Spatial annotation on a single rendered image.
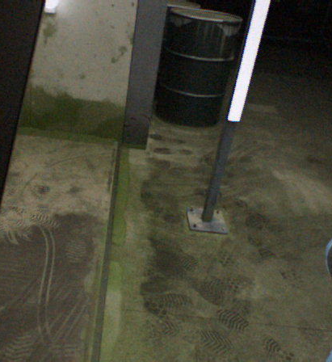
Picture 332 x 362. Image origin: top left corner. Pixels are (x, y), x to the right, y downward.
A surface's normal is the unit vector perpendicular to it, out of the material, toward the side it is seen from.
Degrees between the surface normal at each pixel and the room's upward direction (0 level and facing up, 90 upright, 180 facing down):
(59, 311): 0
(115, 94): 90
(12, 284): 0
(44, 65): 90
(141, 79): 90
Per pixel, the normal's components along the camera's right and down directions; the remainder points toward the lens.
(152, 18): -0.03, 0.44
